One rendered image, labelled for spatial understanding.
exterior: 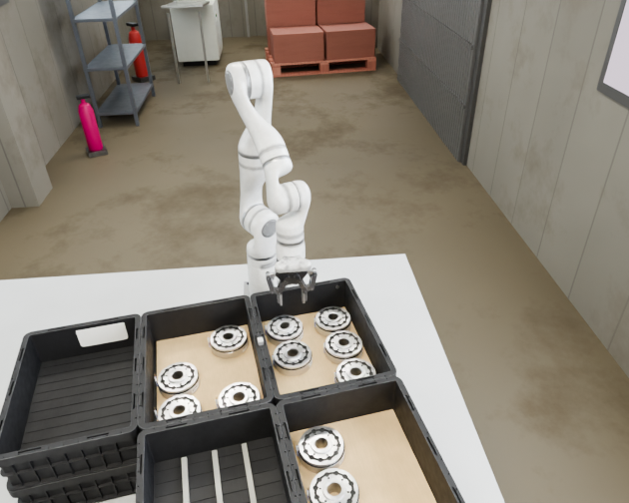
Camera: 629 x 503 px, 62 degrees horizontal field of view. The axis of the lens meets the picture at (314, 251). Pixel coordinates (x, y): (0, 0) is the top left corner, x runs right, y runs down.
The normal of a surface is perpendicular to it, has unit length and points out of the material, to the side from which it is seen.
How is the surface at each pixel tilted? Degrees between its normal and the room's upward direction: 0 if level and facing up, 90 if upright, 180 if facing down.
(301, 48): 90
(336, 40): 90
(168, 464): 0
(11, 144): 90
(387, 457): 0
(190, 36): 90
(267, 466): 0
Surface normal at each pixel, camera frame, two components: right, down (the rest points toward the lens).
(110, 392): -0.02, -0.83
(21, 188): 0.08, 0.56
